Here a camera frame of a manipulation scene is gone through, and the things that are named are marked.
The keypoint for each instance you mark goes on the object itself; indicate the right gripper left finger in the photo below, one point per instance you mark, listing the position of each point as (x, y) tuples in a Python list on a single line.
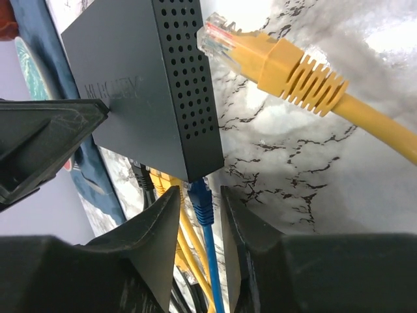
[(128, 269)]

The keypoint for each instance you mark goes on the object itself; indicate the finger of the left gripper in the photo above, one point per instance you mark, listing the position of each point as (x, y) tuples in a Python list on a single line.
[(38, 137)]

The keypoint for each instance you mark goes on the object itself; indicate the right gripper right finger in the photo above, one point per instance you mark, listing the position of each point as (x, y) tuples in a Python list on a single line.
[(268, 271)]

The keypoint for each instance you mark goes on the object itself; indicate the black network switch box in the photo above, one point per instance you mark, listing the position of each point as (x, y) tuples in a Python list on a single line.
[(141, 59)]

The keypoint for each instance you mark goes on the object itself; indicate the teal red patterned plate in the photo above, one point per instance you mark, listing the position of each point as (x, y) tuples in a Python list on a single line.
[(38, 78)]

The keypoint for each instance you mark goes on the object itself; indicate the red black cup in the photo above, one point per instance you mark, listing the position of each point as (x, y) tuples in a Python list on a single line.
[(8, 30)]

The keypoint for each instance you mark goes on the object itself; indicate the blue cloth placemat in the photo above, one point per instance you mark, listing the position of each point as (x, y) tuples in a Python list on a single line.
[(91, 180)]

